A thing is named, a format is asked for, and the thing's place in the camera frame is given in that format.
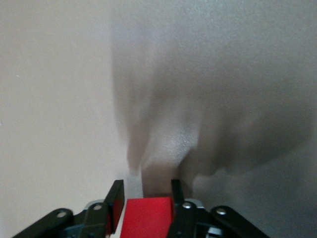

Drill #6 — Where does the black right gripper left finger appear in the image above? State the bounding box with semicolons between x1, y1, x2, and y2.
12;179;124;238

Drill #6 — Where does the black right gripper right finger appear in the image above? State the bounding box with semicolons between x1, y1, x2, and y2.
167;179;270;238

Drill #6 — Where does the red cube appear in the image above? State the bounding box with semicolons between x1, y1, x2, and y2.
120;197;174;238

